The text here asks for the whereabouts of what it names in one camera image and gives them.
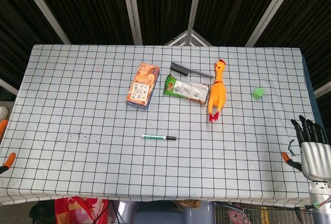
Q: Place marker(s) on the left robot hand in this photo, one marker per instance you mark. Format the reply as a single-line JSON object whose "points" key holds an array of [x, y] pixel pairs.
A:
{"points": [[9, 160]]}

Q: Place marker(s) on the white green marker body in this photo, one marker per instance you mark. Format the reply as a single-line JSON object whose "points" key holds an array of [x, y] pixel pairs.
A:
{"points": [[153, 137]]}

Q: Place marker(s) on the yellow rubber chicken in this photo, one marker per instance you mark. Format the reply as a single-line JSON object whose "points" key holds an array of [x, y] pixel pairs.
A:
{"points": [[218, 92]]}

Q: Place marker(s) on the white metal frame post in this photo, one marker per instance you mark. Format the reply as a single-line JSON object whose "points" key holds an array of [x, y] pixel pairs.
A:
{"points": [[132, 9], [44, 9], [195, 1], [274, 9]]}

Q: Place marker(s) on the green cube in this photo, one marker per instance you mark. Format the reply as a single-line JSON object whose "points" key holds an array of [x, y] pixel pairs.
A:
{"points": [[257, 93]]}

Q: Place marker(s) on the orange biscuit box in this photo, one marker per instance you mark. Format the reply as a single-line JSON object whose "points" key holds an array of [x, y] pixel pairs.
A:
{"points": [[143, 87]]}

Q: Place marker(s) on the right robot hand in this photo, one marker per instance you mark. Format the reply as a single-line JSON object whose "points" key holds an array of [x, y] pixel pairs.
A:
{"points": [[316, 162]]}

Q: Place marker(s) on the black bag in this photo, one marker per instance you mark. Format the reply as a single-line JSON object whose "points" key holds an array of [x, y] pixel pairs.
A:
{"points": [[41, 213]]}

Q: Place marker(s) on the green snack packet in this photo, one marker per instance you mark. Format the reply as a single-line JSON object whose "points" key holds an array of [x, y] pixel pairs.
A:
{"points": [[186, 89]]}

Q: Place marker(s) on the grey comb brush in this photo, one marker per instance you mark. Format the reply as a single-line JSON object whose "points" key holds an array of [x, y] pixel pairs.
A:
{"points": [[178, 67]]}

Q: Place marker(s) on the blue grey chair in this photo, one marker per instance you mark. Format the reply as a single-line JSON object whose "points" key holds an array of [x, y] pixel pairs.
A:
{"points": [[160, 215]]}

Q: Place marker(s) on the black marker cap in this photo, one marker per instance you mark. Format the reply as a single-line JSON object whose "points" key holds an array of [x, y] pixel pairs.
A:
{"points": [[171, 138]]}

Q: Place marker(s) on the white metal frame bar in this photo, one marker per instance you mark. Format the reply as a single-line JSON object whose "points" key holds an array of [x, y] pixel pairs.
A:
{"points": [[9, 87], [323, 89]]}

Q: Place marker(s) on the white triangular frame brace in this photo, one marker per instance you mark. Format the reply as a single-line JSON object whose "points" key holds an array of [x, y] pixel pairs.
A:
{"points": [[188, 36]]}

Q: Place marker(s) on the white checkered tablecloth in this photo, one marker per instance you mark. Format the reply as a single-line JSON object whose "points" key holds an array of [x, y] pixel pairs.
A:
{"points": [[77, 84]]}

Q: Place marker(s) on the red plastic bag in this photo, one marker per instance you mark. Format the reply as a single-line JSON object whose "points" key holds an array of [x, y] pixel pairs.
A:
{"points": [[77, 211]]}

